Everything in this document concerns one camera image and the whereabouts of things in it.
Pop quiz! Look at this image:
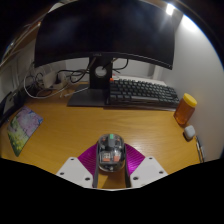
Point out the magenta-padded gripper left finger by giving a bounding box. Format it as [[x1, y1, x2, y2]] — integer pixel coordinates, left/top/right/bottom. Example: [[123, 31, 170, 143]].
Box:
[[55, 142, 100, 188]]

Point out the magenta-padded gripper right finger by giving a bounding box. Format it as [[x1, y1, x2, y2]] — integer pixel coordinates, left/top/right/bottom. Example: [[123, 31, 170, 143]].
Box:
[[123, 143, 169, 189]]

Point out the transparent computer mouse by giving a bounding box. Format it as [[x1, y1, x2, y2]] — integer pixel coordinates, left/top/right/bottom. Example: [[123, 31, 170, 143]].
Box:
[[96, 133, 127, 173]]

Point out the floral print mouse pad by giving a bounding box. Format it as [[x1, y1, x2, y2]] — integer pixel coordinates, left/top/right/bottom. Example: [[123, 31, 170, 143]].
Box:
[[6, 105, 44, 158]]

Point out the small grey earbuds case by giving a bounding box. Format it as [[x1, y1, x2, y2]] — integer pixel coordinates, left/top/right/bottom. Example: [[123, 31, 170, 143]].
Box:
[[183, 124, 197, 141]]

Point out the orange jar with yellow lid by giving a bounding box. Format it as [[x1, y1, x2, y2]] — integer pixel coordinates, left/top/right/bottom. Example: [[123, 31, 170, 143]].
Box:
[[173, 93, 198, 126]]

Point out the dark mechanical keyboard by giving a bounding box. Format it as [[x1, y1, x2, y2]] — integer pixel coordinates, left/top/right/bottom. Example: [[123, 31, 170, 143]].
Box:
[[106, 78, 181, 111]]

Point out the white power strip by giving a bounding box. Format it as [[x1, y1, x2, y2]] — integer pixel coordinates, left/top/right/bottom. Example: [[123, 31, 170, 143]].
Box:
[[41, 71, 69, 90]]

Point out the silver computer in black stand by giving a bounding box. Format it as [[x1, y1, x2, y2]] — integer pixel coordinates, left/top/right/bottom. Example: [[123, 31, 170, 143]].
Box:
[[0, 89, 22, 128]]

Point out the black computer monitor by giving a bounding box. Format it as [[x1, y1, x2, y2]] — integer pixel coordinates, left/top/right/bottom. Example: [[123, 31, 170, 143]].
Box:
[[33, 0, 176, 108]]

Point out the white cable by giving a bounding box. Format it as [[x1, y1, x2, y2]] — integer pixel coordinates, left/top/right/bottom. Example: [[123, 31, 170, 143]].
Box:
[[23, 64, 73, 100]]

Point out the black cable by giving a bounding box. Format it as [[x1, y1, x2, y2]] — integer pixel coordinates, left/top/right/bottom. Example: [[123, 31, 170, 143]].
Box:
[[57, 67, 92, 84]]

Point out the wooden wall shelf unit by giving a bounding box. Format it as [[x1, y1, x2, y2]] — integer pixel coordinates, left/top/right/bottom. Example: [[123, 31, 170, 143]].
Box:
[[0, 9, 43, 73]]

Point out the bright wall lamp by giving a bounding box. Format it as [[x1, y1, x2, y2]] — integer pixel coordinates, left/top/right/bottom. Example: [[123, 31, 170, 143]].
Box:
[[165, 2, 177, 17]]

